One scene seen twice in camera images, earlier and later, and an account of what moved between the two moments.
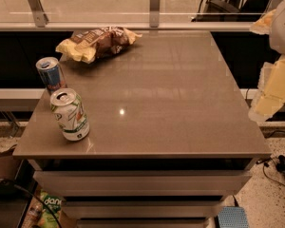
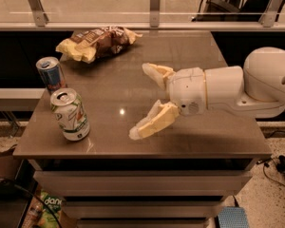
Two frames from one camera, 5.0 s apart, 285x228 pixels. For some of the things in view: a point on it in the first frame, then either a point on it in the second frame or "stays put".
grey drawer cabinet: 171,136 stays put
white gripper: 283,32 to 187,90
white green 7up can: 70,114 stays put
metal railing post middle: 154,6 stays put
